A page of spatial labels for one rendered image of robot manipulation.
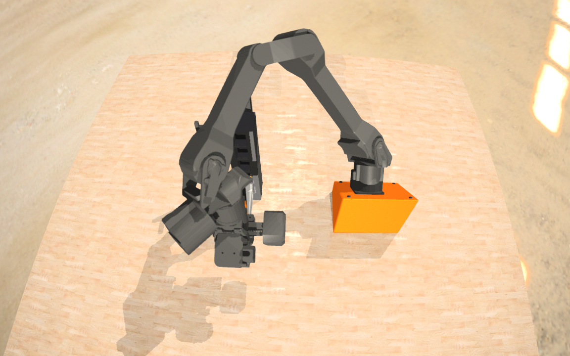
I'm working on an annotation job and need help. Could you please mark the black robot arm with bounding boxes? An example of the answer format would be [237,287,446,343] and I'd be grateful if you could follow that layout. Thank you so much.
[161,28,393,268]

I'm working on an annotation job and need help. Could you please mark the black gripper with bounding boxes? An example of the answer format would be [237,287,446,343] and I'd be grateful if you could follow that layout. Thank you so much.
[215,207,286,246]

